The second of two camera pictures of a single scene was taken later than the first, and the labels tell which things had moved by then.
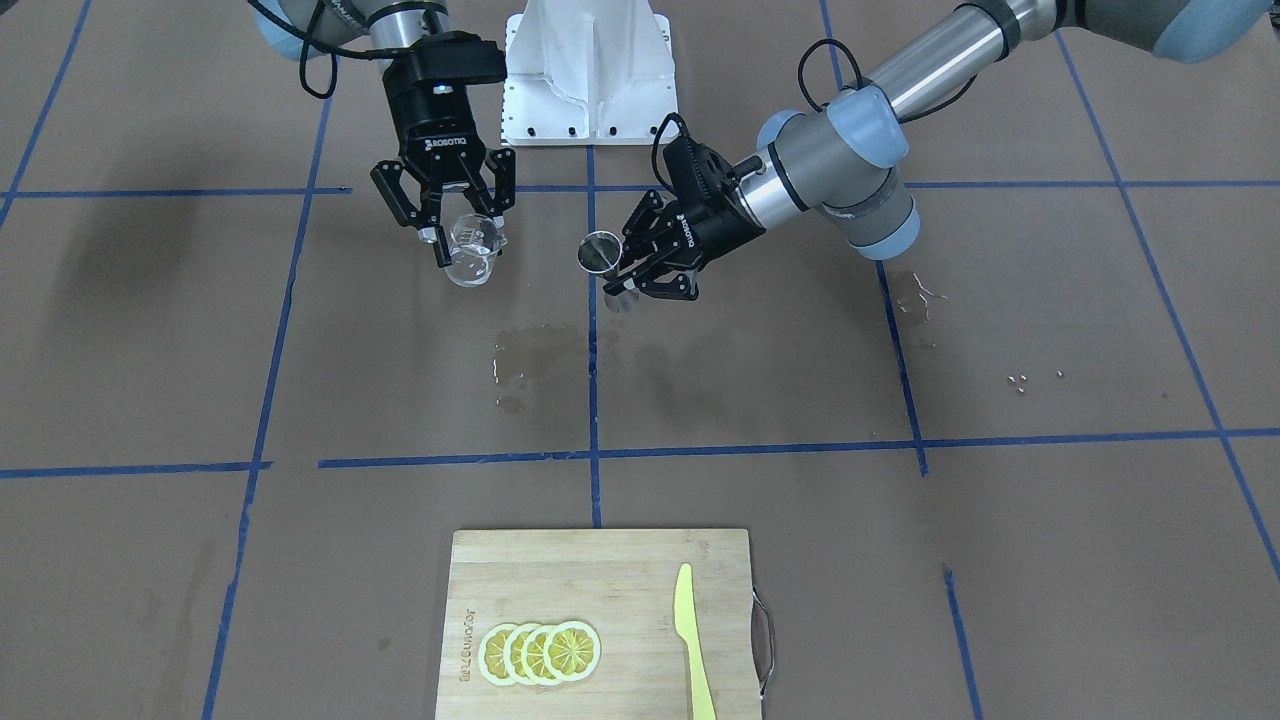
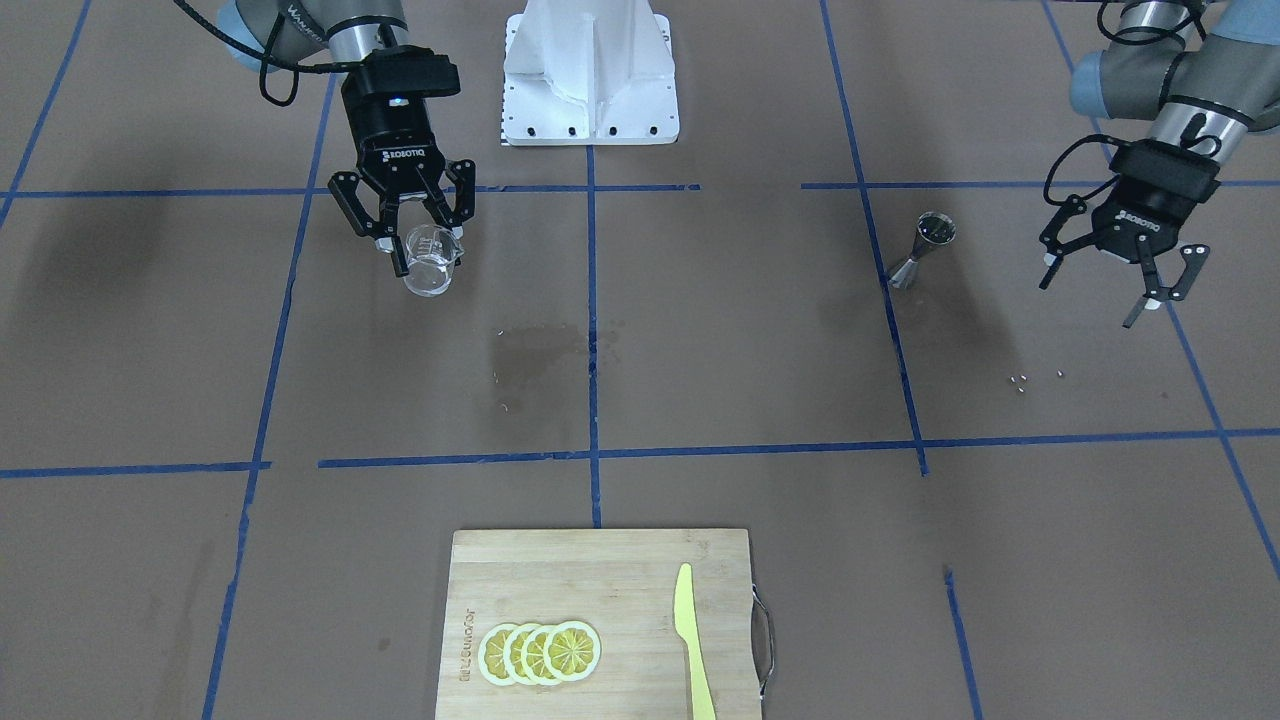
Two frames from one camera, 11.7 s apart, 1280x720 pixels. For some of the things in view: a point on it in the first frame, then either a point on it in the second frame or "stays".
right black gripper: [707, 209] -> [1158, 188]
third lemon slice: [512, 654] stays
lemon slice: [572, 651] stays
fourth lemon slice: [491, 654] stays
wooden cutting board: [621, 583] stays
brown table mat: [1025, 468] stays
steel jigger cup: [600, 252] -> [933, 229]
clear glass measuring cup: [474, 240] -> [431, 251]
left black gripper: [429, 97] -> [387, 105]
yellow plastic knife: [687, 626] stays
